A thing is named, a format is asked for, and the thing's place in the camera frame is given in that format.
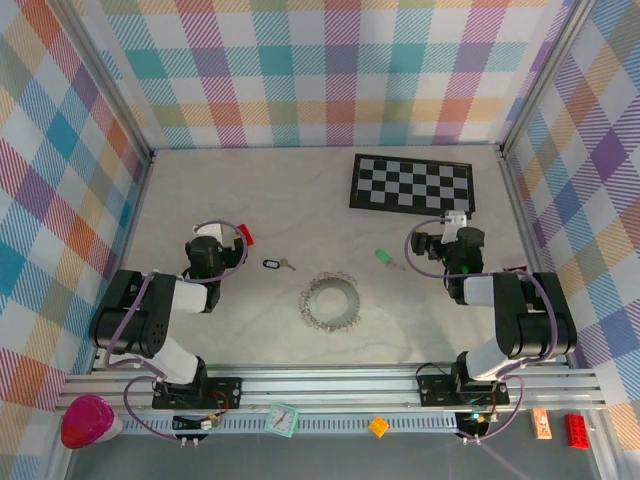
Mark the black grey checkerboard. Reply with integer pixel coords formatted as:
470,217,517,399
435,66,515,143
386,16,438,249
348,153,477,220

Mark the black power connector board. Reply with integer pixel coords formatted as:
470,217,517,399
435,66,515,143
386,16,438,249
172,410,224,446
455,410,494,444

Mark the teal square clock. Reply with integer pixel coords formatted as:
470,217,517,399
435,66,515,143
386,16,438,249
263,402,300,440

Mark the pink plastic bowl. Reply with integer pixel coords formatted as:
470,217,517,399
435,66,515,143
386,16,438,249
59,393,124,450

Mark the studded red toy brick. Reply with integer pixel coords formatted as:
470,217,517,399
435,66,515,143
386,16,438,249
564,413,591,450

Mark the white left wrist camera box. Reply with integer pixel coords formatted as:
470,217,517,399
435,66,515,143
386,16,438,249
193,222,224,246

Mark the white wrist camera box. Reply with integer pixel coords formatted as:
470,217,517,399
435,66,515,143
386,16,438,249
193,222,224,246
439,209,474,246

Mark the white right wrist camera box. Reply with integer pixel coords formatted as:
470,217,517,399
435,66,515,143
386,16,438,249
439,209,474,246

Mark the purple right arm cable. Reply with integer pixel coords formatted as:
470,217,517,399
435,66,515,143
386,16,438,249
405,215,559,444

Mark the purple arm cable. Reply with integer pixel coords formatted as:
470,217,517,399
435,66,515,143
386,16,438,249
405,215,559,444
102,219,250,444

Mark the aluminium side rail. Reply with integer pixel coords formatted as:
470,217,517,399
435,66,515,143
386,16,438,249
498,149,576,371
87,152,156,374

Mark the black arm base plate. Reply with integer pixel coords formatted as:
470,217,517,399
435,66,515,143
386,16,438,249
416,372,511,407
151,377,244,411

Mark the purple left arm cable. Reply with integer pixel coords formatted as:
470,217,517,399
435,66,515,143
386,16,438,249
102,219,250,444

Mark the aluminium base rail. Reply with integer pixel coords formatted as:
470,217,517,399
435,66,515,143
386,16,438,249
54,367,609,416

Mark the aluminium frame post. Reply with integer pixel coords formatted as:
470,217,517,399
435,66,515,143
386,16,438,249
497,0,601,159
58,0,156,166

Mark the white slotted cable duct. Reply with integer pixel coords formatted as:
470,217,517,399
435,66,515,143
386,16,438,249
117,414,461,435

